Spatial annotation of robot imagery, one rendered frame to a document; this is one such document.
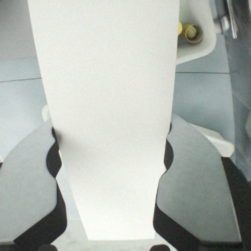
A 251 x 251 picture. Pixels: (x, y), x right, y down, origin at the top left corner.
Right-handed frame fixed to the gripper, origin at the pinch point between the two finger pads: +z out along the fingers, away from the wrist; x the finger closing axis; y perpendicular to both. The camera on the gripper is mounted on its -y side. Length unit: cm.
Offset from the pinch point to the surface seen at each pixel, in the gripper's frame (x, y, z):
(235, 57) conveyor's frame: 25.0, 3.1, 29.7
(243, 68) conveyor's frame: 25.6, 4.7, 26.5
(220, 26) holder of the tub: 22.5, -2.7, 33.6
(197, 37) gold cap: 15.8, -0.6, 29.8
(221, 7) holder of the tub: 21.1, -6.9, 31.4
